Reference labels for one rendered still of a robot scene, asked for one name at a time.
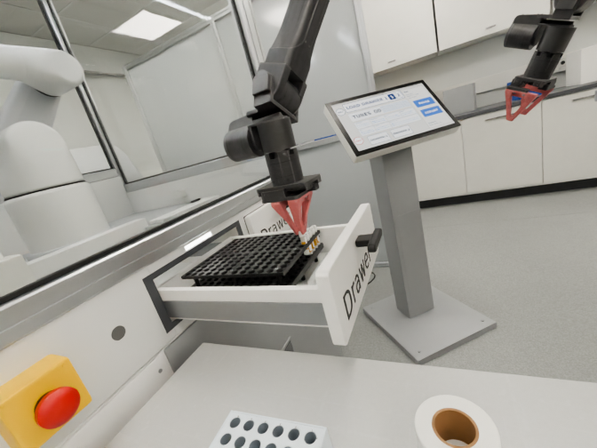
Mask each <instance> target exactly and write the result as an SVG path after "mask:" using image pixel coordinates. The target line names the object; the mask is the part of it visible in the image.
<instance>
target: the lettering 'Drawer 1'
mask: <svg viewBox="0 0 597 448"><path fill-rule="evenodd" d="M366 255H367V259H366V260H365V256H366ZM367 260H368V254H367V252H366V253H365V254H364V261H365V266H366V268H368V267H369V264H370V263H368V266H367V265H366V262H367ZM362 263H363V267H362ZM362 263H361V270H362V272H363V274H364V276H365V269H364V262H363V259H362ZM361 270H360V268H359V272H360V275H361V278H362V281H363V274H362V273H361ZM356 277H358V280H357V283H356V290H357V293H359V292H360V289H361V283H360V279H359V276H358V274H356V276H355V279H354V280H355V281H356ZM358 282H359V291H358V288H357V285H358ZM351 288H352V292H353V295H354V281H353V285H352V286H351ZM347 293H348V294H349V296H350V300H351V311H350V314H348V310H347V305H346V299H345V297H346V294H347ZM343 300H344V303H345V307H346V313H347V317H348V321H349V319H350V316H351V314H352V310H353V301H352V296H351V292H350V291H349V290H346V292H345V294H344V297H343ZM355 302H356V300H355V296H354V303H355Z"/></svg>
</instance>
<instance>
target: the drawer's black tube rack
mask: <svg viewBox="0 0 597 448"><path fill-rule="evenodd" d="M300 243H301V241H300V238H299V235H295V233H287V234H279V235H270V236H254V237H246V238H237V239H234V240H233V241H231V242H230V243H228V244H227V245H225V246H224V247H222V248H221V249H219V250H218V251H217V252H215V253H213V254H212V255H211V256H210V257H209V258H207V259H206V260H204V261H202V262H201V263H200V264H198V265H197V266H195V267H194V268H192V269H191V270H189V271H188V272H186V274H184V275H183V276H182V277H181V278H182V279H194V280H195V284H193V285H192V286H191V287H212V286H275V285H297V283H298V282H299V280H300V279H301V280H302V281H304V280H306V278H305V275H304V274H305V273H306V271H307V270H308V269H309V267H310V266H311V264H312V263H313V262H317V261H318V259H317V256H318V254H319V253H320V252H321V250H322V248H323V247H324V246H323V243H320V244H319V245H318V247H317V248H315V251H314V252H313V254H311V255H305V254H304V253H303V254H302V255H301V256H300V257H299V258H298V260H297V261H296V262H295V263H294V265H293V266H292V267H291V268H290V270H289V271H288V272H287V273H286V274H285V276H274V275H273V273H274V272H275V270H276V269H278V267H279V266H280V265H281V264H282V263H283V262H284V260H285V259H286V258H287V257H288V256H289V255H290V254H291V253H292V252H293V250H295V249H297V248H296V247H297V246H298V245H299V244H300ZM199 279H200V280H199Z"/></svg>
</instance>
